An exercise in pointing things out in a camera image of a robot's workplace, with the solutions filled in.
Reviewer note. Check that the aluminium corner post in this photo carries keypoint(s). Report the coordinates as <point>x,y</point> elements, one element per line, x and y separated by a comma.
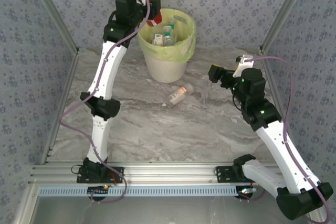
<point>284,11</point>
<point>53,11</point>

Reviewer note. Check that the white plastic waste bin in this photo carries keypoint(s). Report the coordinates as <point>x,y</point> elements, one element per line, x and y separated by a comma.
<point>164,69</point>

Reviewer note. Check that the aluminium table side rail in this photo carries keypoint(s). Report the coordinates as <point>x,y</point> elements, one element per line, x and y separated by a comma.
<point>65,90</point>
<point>270,69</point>

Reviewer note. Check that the white green print label bottle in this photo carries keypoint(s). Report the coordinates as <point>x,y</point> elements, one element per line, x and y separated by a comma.
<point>168,36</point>

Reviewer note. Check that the gold and red bottle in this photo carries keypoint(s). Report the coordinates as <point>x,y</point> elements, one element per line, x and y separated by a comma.
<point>155,21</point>

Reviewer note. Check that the clear bottle small orange label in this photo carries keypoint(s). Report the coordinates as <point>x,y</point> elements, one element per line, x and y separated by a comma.
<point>181,93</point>

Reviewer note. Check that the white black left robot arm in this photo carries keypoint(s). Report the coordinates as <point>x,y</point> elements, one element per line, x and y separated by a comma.
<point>105,72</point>

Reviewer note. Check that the white bin with green bag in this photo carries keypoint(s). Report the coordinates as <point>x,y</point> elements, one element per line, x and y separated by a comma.
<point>181,51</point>

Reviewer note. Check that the white red carton box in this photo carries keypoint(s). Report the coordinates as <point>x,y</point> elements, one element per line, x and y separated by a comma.
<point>158,40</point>

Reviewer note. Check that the grey metal panel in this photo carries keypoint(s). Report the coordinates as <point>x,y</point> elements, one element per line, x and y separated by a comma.
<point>170,211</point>

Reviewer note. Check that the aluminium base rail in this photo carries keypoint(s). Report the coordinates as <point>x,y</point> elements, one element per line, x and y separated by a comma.
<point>170,172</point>

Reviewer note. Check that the small circuit board with LED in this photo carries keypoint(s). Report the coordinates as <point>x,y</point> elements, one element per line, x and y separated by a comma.
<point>98,189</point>
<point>246,190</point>

